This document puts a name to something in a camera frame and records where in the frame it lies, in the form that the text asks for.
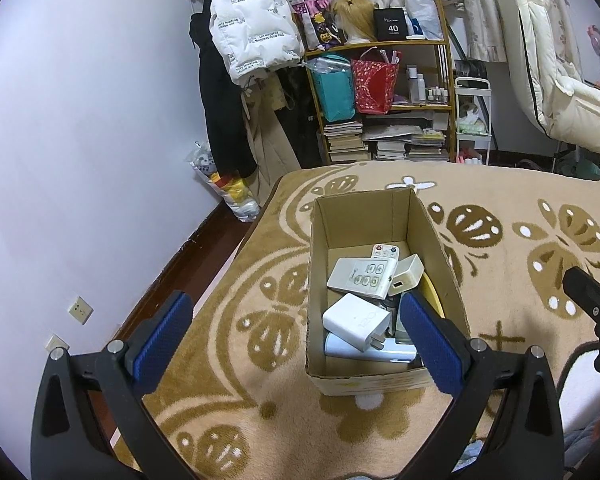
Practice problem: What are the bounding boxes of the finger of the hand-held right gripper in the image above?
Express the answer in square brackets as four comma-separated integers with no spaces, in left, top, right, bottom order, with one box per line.
[561,265,600,322]

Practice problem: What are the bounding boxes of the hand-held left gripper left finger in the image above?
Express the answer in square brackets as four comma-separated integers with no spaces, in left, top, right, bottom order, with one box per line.
[30,290,195,480]

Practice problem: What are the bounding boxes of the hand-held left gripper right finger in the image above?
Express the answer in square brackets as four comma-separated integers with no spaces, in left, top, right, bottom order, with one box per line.
[399,291,566,480]

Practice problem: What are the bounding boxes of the yellow oval board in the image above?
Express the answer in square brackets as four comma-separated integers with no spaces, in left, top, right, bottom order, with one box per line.
[417,277,447,318]

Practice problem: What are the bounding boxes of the pale blue power bank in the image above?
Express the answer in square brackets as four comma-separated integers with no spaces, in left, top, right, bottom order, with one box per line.
[324,332,417,363]

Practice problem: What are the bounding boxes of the small white square charger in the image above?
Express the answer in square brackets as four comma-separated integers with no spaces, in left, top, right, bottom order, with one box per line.
[387,253,426,297]

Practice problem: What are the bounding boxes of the brown cardboard box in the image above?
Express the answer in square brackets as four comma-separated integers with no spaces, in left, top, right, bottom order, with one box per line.
[305,187,472,397]

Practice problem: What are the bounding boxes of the large white charger plug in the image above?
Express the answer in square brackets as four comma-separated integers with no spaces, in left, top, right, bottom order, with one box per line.
[322,292,392,353]

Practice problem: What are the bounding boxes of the short white remote control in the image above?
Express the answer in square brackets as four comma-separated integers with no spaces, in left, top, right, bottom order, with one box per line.
[326,257,398,300]

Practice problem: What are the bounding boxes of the dark green round base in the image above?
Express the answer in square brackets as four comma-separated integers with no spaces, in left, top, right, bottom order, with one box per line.
[555,152,600,181]

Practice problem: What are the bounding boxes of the plastic bag of snacks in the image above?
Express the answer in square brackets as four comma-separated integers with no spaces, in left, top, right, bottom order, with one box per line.
[185,140,262,223]

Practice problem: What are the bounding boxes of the cream reclining chair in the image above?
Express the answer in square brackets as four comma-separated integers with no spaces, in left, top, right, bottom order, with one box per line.
[494,0,600,166]

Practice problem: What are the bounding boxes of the green tissue pack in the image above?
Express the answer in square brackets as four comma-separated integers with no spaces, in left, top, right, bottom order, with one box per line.
[456,119,491,136]

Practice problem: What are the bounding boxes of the pile of books and papers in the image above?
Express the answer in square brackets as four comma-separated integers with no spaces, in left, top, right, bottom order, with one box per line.
[362,112,451,163]

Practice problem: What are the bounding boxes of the beige coat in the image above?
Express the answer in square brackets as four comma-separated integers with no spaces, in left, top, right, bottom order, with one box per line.
[240,80,303,201]

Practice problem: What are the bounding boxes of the stack of books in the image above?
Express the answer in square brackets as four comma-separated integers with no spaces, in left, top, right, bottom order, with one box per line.
[322,120,367,165]

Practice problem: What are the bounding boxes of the black coat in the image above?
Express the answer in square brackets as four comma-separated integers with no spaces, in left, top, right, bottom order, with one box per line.
[190,12,258,178]

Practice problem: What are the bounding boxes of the white trolley cart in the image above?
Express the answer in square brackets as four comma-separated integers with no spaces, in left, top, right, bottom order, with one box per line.
[452,76,495,167]

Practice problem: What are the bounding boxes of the red gift bag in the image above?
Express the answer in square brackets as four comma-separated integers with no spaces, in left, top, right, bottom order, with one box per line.
[351,47,402,115]

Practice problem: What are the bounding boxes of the teal bag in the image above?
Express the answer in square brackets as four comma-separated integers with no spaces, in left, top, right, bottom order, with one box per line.
[305,55,357,123]

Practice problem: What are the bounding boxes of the floral curtain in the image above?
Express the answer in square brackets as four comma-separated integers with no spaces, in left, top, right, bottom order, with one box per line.
[450,0,571,63]

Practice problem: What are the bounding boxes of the wooden shelf unit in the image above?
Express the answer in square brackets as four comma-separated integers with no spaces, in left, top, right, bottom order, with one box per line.
[300,0,456,166]

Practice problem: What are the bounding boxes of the white plastic bag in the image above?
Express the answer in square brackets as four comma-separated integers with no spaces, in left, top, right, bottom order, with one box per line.
[404,0,443,41]

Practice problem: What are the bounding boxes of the black box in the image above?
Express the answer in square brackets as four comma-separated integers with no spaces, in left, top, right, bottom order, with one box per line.
[372,7,408,41]

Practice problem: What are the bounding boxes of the white puffer jacket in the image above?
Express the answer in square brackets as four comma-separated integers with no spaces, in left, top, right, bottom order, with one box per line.
[209,0,303,88]

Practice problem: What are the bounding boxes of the blond wig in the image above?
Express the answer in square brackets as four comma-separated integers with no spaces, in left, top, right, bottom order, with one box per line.
[330,0,378,45]

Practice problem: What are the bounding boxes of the pink printed bag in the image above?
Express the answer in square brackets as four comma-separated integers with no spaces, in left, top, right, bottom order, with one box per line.
[292,0,346,52]

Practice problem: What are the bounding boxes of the white power wall socket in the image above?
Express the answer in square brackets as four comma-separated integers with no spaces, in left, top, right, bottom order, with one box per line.
[67,296,93,325]

